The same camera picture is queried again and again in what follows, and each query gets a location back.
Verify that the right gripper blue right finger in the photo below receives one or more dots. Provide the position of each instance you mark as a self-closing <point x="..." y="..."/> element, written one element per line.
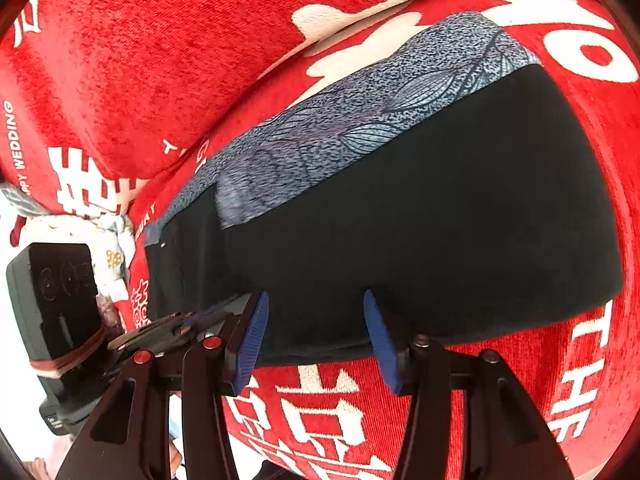
<point x="388" y="341"/>

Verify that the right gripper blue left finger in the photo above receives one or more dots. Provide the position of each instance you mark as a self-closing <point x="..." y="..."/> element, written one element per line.
<point x="249" y="323"/>

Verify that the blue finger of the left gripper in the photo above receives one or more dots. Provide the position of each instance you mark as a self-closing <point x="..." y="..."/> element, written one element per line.
<point x="175" y="330"/>

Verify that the black pants with patterned stripe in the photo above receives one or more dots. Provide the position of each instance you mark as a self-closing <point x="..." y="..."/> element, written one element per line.
<point x="452" y="180"/>

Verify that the red wedding blanket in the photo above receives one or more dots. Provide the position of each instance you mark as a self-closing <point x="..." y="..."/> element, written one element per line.
<point x="111" y="106"/>

